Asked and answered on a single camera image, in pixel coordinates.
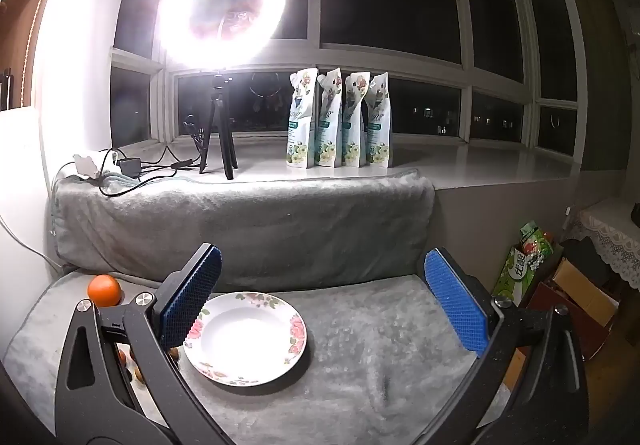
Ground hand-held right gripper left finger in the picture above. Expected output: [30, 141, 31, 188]
[55, 242, 226, 445]

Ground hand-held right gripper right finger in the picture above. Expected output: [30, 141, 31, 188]
[415, 247, 588, 445]

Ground floral rim white plate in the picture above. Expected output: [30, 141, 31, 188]
[183, 291, 307, 387]

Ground large smooth orange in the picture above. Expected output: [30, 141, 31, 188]
[87, 274, 123, 308]

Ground green printed carton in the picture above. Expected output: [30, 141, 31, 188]
[492, 245, 539, 309]

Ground grey plush cushion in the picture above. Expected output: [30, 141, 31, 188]
[50, 168, 437, 294]

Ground green printed packet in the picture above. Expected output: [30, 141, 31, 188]
[517, 221, 556, 272]

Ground dark red box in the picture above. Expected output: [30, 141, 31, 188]
[525, 282, 612, 362]

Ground brown cardboard box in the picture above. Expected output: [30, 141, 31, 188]
[550, 257, 622, 327]

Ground folded light blue towel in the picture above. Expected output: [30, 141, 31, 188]
[95, 168, 147, 192]

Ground white window sill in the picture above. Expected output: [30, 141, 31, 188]
[114, 131, 585, 192]

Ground white lace tablecloth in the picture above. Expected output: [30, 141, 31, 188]
[574, 197, 640, 294]

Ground black tripod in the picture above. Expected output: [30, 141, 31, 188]
[199, 70, 240, 180]

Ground white floral refill pouch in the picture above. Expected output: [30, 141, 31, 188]
[286, 67, 319, 170]
[314, 68, 346, 170]
[365, 73, 394, 170]
[341, 71, 372, 168]

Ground wooden cabinet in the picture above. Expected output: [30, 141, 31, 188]
[0, 0, 58, 112]

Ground power adapter and cables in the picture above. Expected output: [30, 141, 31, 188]
[99, 115, 212, 198]

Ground white cable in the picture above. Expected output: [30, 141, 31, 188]
[0, 214, 68, 276]

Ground bright ring light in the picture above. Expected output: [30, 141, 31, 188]
[157, 0, 292, 69]

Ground white bead cord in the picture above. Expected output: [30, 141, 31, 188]
[22, 0, 47, 106]

